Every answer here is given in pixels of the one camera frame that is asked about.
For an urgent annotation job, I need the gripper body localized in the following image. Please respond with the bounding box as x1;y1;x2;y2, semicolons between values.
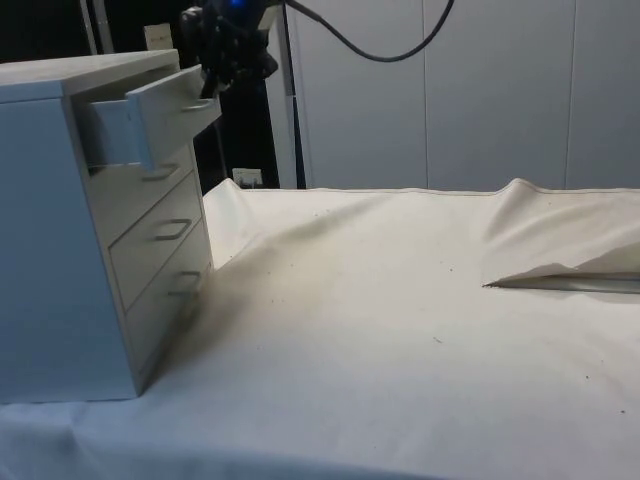
205;0;267;31

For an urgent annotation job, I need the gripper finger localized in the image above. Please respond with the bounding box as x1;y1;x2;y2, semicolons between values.
179;6;211;69
200;25;279;99

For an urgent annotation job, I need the white chest of drawers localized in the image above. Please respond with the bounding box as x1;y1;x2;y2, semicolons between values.
0;48;217;404

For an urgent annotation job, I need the pale locker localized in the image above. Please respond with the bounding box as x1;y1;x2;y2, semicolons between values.
279;0;427;190
424;0;570;191
567;0;640;191

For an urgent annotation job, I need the black cable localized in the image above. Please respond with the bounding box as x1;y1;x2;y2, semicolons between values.
282;0;456;62

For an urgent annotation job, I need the white drawer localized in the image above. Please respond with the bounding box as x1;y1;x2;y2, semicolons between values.
88;63;224;172

